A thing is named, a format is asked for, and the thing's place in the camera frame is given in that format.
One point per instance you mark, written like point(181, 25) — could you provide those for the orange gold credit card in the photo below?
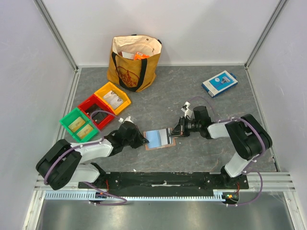
point(84, 131)

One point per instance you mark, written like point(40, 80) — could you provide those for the yellow canvas tote bag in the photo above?
point(134, 75)

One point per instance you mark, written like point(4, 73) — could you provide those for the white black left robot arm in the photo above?
point(65, 162)

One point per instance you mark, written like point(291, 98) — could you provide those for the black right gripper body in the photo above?
point(181, 127)

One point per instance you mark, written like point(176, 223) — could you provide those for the silver white membership card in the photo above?
point(164, 136)

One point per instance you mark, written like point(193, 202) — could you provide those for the yellow plastic bin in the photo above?
point(111, 87)

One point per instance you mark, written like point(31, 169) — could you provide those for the white box in bag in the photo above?
point(127, 55)

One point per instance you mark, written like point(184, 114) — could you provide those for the black cards in red bin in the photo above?
point(96, 114)

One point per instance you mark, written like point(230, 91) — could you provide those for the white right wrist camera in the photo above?
point(187, 112)

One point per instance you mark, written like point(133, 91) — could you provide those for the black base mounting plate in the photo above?
point(206, 180)

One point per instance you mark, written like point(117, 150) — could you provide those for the green plastic bin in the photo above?
point(70, 117)

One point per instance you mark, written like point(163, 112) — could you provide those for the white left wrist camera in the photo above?
point(128, 119)

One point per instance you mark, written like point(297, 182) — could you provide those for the orange box in bag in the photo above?
point(139, 56)

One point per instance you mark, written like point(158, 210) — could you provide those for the brown leather card holder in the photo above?
point(159, 139)

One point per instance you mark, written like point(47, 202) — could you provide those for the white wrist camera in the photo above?
point(128, 119)
point(187, 112)

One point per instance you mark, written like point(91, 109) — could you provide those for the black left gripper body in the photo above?
point(132, 141)

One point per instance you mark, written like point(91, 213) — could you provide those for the red plastic bin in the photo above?
point(90, 101)

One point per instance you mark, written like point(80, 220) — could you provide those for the blue razor package box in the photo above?
point(219, 83)

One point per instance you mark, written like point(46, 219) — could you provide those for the silver cards in yellow bin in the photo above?
point(113, 99)

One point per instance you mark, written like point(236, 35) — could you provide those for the gold card in green bin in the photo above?
point(76, 124)

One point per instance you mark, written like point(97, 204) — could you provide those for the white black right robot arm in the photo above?
point(248, 137)

